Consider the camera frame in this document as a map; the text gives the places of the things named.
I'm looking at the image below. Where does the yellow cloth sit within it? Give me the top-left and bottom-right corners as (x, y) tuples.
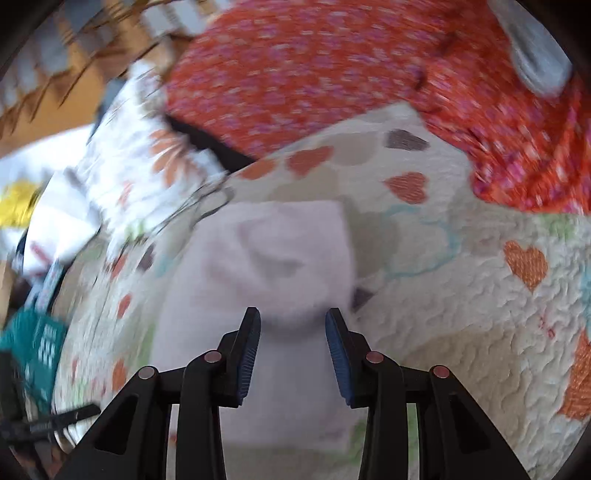
(0, 182), (44, 227)

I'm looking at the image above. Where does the colourful printed box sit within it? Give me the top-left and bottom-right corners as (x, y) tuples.
(28, 261), (65, 317)

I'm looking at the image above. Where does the red patterned blanket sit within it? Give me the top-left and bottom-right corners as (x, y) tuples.
(164, 0), (591, 215)

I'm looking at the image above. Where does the grey cloth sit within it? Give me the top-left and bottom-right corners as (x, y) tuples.
(489, 0), (573, 97)

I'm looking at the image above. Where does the white small garment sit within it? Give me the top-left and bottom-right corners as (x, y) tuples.
(152, 198), (361, 457)

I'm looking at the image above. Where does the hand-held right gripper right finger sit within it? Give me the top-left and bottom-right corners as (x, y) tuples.
(324, 308), (532, 480)

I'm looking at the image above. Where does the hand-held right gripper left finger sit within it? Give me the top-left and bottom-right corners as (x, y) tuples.
(55, 307), (262, 480)

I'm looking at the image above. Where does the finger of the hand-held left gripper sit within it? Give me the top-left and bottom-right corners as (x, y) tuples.
(28, 405), (101, 437)

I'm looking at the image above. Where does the heart print quilt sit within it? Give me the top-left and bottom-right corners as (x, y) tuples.
(51, 104), (591, 480)

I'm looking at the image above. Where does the wooden chair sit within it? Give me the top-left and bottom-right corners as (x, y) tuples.
(0, 0), (195, 139)

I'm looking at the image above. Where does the teal basket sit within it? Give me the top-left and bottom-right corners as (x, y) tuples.
(0, 309), (68, 411)

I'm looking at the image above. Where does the floral patterned bedsheet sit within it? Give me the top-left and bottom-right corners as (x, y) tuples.
(74, 69), (232, 259)

